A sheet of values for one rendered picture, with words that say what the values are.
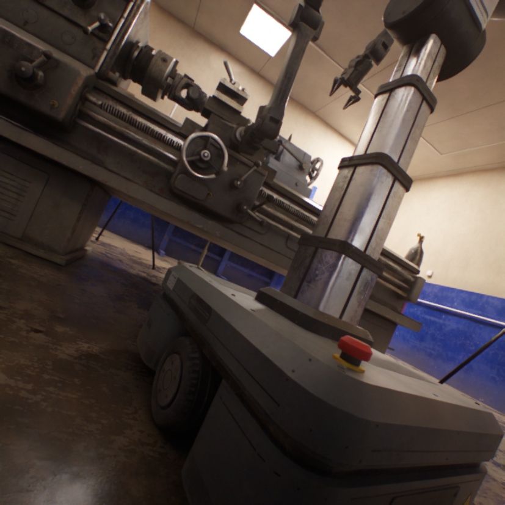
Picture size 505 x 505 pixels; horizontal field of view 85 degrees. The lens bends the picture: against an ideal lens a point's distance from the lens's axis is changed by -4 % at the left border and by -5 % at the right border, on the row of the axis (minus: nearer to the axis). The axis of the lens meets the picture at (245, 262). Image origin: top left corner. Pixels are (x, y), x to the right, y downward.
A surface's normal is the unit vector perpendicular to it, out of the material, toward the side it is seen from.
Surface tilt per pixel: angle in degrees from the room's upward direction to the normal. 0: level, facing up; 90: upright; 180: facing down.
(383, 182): 90
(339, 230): 90
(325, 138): 90
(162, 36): 90
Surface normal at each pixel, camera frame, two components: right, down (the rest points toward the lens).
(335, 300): 0.46, 0.18
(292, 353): -0.27, -0.90
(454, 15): 0.21, 0.60
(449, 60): -0.14, 0.89
